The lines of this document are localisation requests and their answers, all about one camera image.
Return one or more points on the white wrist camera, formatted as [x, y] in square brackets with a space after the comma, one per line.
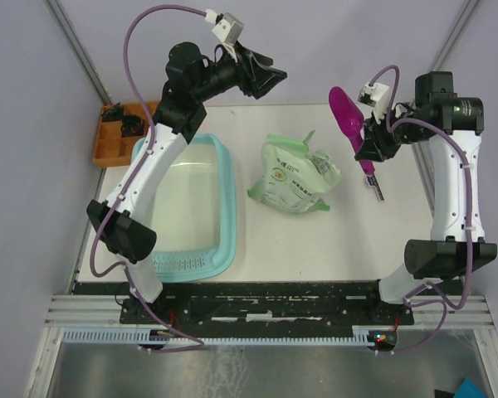
[376, 96]
[226, 28]

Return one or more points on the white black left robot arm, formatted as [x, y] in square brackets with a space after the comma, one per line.
[193, 79]

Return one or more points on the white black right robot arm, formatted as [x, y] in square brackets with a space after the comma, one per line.
[452, 127]

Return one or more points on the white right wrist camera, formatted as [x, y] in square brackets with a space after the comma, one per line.
[376, 96]

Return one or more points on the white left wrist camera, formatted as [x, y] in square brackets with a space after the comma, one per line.
[226, 28]

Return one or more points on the teal plastic litter box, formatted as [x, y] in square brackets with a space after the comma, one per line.
[189, 202]

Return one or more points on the orange compartment tray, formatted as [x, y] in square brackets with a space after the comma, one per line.
[111, 149]

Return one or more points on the magenta plastic litter scoop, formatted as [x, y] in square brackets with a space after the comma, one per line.
[348, 116]

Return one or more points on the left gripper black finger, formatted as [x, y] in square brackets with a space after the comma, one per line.
[259, 58]
[265, 79]

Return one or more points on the white plastic clip tool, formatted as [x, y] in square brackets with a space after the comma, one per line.
[373, 183]

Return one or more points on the aluminium frame rail left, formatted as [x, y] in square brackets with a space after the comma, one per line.
[58, 13]

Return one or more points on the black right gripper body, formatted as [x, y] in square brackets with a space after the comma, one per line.
[388, 142]

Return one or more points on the blue object bottom corner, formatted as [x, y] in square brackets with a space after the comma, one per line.
[468, 389]

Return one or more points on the green cat litter bag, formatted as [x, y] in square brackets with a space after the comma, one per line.
[294, 178]

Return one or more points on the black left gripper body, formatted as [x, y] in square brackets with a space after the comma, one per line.
[235, 74]

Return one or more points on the black ring part in tray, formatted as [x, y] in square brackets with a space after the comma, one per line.
[131, 126]

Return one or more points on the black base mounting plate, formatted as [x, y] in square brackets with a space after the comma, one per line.
[269, 310]

